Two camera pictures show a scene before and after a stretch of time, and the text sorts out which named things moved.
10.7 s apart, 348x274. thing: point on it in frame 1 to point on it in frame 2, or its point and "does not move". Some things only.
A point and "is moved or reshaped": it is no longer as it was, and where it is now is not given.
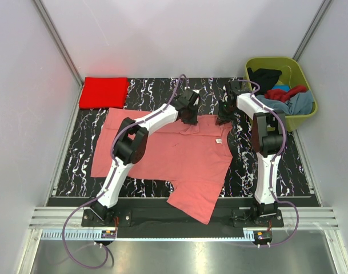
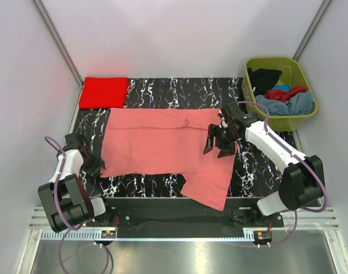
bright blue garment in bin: (283, 87) does not move
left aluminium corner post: (59, 41) does not move
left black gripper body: (191, 118) to (91, 165)
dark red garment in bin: (283, 96) does not move
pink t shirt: (195, 158) is moved or reshaped
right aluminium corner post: (312, 28) does not move
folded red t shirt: (104, 92) does not move
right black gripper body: (225, 112) to (226, 135)
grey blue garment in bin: (301, 104) does not move
